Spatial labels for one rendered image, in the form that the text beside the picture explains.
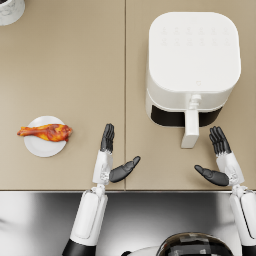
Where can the roasted chicken drumstick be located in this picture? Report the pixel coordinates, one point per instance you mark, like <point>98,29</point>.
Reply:
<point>50,131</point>

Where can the white air fryer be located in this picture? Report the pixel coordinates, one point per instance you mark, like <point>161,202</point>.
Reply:
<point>194,53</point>

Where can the small white round plate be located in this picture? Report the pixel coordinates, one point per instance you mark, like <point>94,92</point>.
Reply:
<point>41,146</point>

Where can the dark round robot body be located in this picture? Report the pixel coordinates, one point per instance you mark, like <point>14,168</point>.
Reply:
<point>186,245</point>

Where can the white marbled pot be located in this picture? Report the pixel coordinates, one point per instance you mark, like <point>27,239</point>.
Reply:
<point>10,10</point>

